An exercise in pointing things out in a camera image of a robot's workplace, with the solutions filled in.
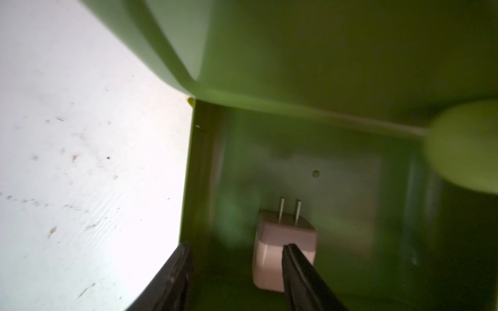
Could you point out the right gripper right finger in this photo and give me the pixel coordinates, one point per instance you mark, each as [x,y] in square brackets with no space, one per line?
[304,288]

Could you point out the green drawer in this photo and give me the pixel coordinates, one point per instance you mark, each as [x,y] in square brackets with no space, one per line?
[421,68]
[392,235]

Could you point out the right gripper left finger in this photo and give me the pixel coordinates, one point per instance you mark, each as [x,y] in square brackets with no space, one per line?
[170,287]

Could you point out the pink plug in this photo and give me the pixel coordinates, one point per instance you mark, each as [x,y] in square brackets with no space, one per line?
[274,231]

